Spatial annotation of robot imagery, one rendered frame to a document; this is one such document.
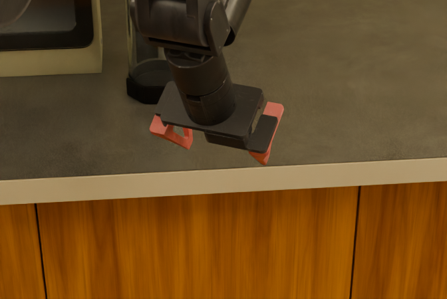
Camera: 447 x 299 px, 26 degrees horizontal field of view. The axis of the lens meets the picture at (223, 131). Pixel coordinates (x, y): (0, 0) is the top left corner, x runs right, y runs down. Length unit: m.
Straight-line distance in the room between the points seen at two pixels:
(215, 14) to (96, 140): 0.48
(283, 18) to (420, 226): 0.50
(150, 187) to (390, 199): 0.34
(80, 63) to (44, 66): 0.06
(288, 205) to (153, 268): 0.22
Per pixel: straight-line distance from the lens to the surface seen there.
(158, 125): 1.09
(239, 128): 1.04
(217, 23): 0.93
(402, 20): 1.75
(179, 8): 0.91
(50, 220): 1.36
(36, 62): 1.54
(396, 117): 1.43
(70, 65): 1.54
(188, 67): 0.96
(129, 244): 1.38
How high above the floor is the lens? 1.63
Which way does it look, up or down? 30 degrees down
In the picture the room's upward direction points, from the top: straight up
